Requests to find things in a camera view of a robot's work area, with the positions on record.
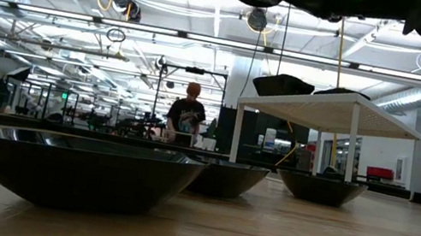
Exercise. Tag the black square footed tray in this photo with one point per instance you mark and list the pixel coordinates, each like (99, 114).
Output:
(341, 93)

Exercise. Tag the black leaf-shaped mini plate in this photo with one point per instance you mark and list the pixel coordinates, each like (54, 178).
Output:
(225, 181)
(319, 191)
(70, 176)

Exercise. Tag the white perforated metal rack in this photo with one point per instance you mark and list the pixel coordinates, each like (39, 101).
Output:
(324, 112)

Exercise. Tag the white building column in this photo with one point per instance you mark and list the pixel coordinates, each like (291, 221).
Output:
(242, 84)

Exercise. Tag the black cabinet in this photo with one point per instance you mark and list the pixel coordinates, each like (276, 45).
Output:
(257, 126)

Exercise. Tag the red box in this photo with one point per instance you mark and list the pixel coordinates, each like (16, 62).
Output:
(379, 173)

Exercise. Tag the person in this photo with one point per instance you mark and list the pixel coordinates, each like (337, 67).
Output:
(187, 116)

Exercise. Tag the small plant in white pot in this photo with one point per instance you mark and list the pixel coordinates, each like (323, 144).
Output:
(208, 143)

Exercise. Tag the long ceiling light strip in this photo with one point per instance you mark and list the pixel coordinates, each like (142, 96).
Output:
(144, 28)

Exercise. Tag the green exit sign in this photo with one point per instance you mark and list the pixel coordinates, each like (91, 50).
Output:
(64, 96)

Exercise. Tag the black camera rig frame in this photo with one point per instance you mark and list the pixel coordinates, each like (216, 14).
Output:
(195, 70)

